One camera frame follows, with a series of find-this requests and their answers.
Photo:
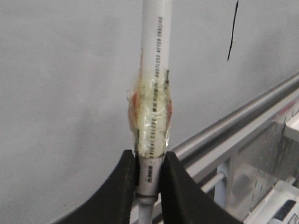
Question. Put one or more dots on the white metal stand frame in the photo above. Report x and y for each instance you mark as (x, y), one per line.
(250, 148)

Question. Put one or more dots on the white accessory tray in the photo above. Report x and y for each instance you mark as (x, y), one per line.
(268, 206)

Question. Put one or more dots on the whiteboard with aluminium tray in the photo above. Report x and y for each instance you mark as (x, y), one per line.
(66, 67)

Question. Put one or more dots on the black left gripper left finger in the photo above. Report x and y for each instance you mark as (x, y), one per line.
(112, 202)

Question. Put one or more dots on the white cleaner bottle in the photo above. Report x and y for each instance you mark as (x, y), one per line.
(286, 214)

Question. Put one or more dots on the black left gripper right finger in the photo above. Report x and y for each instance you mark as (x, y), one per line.
(183, 201)

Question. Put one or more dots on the white horizontal rod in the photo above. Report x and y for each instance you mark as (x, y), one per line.
(213, 182)

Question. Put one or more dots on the white whiteboard marker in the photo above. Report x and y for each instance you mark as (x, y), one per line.
(152, 86)

